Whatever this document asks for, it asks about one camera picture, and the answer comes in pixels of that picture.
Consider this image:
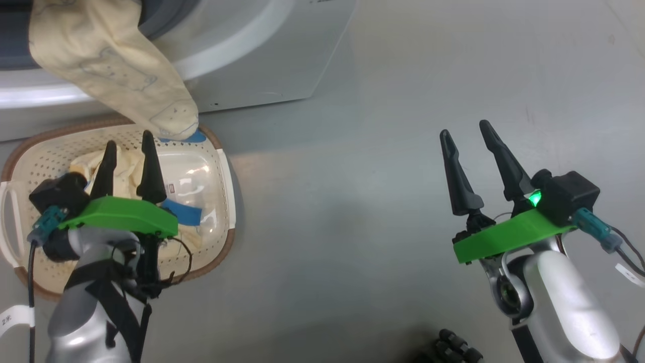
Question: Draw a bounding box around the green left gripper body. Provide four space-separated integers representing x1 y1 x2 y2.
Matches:
58 196 179 237

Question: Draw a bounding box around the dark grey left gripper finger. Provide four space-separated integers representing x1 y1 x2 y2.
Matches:
136 130 168 204
90 140 117 198

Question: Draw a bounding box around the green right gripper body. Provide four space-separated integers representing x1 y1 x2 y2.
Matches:
452 194 577 264

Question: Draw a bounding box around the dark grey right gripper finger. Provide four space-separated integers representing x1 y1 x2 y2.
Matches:
479 119 536 202
439 129 484 216

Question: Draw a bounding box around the cream perforated laundry basket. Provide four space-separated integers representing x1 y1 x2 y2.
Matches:
0 117 237 302

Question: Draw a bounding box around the white front-load washing machine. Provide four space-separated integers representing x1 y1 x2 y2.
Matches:
0 0 357 143

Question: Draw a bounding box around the left camera cable teal plug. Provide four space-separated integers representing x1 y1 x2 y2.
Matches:
28 206 69 363

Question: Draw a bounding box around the camera cable teal plug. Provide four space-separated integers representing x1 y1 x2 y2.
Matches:
28 206 69 363
572 208 645 278

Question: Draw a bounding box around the right camera cable teal plug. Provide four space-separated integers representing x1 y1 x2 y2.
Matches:
572 208 645 278

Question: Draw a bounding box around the white tag on right cable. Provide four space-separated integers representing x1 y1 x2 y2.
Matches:
616 263 645 289

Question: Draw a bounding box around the white tag on cable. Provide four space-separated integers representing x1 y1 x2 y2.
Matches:
616 263 645 289
0 305 36 331

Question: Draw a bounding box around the white tag on left cable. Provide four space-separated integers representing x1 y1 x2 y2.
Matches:
0 305 36 331

